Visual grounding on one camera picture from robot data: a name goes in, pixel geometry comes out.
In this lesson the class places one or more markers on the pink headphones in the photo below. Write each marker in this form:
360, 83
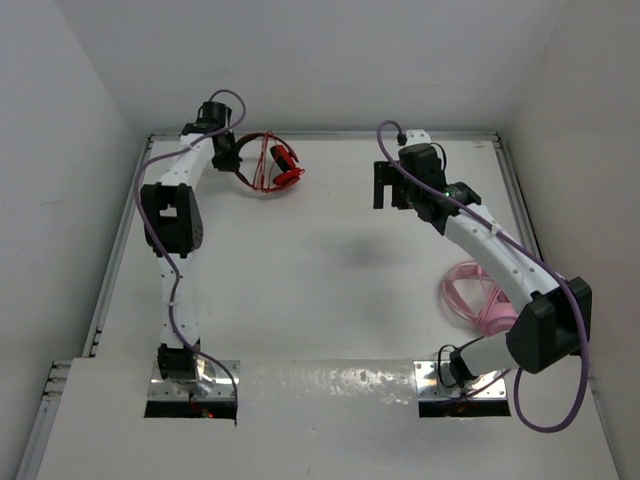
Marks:
471, 294

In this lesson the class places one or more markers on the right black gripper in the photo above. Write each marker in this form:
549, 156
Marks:
385, 175

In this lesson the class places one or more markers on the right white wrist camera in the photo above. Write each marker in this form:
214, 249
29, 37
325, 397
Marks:
416, 137

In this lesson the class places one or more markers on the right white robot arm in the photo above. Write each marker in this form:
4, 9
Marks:
553, 314

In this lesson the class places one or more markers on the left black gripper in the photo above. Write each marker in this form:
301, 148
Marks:
225, 151

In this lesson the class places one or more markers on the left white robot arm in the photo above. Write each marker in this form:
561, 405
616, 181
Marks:
167, 205

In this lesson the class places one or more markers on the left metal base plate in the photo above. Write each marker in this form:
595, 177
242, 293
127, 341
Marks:
211, 383

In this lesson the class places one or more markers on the red black headphones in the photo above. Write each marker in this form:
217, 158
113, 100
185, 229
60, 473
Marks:
277, 168

